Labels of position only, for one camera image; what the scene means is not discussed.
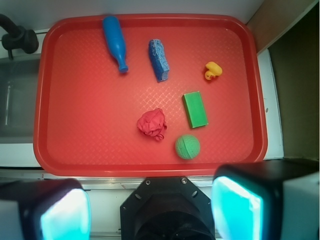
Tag green rectangular block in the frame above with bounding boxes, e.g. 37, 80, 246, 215
182, 91, 209, 129

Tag steel sink basin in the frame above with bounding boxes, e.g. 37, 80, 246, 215
0, 54, 41, 144

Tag crumpled red cloth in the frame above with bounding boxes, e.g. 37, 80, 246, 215
136, 108, 167, 141

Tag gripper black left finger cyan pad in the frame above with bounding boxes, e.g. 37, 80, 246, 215
0, 178, 91, 240

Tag red plastic tray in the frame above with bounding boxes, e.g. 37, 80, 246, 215
33, 14, 268, 177

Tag blue plastic bottle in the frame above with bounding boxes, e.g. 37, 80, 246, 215
102, 16, 129, 73

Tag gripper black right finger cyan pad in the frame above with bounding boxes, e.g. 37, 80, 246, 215
211, 158, 320, 240

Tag yellow rubber duck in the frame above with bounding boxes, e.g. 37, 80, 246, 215
204, 61, 223, 81

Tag blue sponge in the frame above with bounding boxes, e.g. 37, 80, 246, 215
148, 39, 170, 82

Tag black sink faucet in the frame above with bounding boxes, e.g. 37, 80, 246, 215
0, 14, 39, 60

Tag green dimpled ball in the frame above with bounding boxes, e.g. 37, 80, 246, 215
175, 134, 201, 160

